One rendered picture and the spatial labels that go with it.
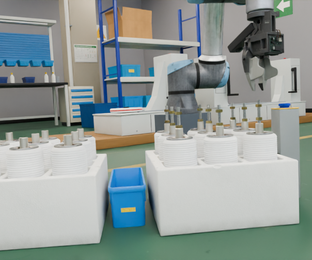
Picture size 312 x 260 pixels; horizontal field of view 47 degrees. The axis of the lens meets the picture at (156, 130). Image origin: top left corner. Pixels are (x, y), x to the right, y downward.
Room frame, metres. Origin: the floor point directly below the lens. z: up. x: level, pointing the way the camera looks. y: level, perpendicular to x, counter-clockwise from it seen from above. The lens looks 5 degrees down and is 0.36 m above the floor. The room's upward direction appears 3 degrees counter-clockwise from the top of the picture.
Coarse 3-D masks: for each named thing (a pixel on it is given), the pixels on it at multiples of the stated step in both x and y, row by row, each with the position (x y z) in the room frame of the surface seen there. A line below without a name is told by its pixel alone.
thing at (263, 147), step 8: (248, 136) 1.01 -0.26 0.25; (256, 136) 0.99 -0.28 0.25; (264, 136) 0.99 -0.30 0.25; (272, 136) 0.99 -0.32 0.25; (248, 144) 1.01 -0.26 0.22; (256, 144) 0.99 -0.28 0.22; (264, 144) 0.98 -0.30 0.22; (272, 144) 0.99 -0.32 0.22; (248, 152) 1.01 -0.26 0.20; (256, 152) 0.99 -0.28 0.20; (264, 152) 0.99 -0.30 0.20; (272, 152) 0.99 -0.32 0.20; (248, 160) 1.01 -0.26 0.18; (256, 160) 0.99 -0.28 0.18; (264, 160) 0.99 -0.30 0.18
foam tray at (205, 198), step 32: (160, 160) 1.07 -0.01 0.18; (288, 160) 0.96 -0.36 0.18; (160, 192) 0.92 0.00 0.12; (192, 192) 0.93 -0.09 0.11; (224, 192) 0.94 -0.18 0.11; (256, 192) 0.95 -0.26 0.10; (288, 192) 0.96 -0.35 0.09; (160, 224) 0.92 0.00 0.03; (192, 224) 0.93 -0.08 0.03; (224, 224) 0.94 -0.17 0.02; (256, 224) 0.95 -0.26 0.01
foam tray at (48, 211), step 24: (96, 168) 0.99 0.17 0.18; (0, 192) 0.88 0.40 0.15; (24, 192) 0.89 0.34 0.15; (48, 192) 0.89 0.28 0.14; (72, 192) 0.89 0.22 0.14; (96, 192) 0.90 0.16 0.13; (0, 216) 0.88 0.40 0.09; (24, 216) 0.89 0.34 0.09; (48, 216) 0.89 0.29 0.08; (72, 216) 0.89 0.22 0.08; (96, 216) 0.90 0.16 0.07; (0, 240) 0.88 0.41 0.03; (24, 240) 0.89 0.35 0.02; (48, 240) 0.89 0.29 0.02; (72, 240) 0.89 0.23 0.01; (96, 240) 0.90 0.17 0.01
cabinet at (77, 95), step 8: (72, 88) 6.27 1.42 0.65; (80, 88) 6.35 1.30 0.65; (88, 88) 6.44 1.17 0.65; (64, 96) 6.44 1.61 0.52; (72, 96) 6.25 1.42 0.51; (80, 96) 6.33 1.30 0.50; (88, 96) 6.42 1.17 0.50; (64, 104) 6.46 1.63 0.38; (72, 104) 6.25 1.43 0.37; (64, 112) 6.49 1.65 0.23; (72, 112) 6.25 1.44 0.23; (80, 112) 6.33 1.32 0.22; (64, 120) 6.51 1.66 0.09; (72, 120) 6.26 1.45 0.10; (80, 120) 6.34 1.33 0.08
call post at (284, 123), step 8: (272, 112) 1.26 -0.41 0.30; (280, 112) 1.21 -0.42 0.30; (288, 112) 1.21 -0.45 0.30; (296, 112) 1.21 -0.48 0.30; (272, 120) 1.26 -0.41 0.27; (280, 120) 1.20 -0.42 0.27; (288, 120) 1.21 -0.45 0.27; (296, 120) 1.21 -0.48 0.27; (272, 128) 1.26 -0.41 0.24; (280, 128) 1.20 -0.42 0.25; (288, 128) 1.21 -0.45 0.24; (296, 128) 1.21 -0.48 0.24; (280, 136) 1.20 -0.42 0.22; (288, 136) 1.21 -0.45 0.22; (296, 136) 1.21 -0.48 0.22; (280, 144) 1.21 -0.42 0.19; (288, 144) 1.21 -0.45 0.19; (296, 144) 1.21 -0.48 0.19; (280, 152) 1.21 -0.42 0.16; (288, 152) 1.21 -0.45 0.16; (296, 152) 1.21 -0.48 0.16
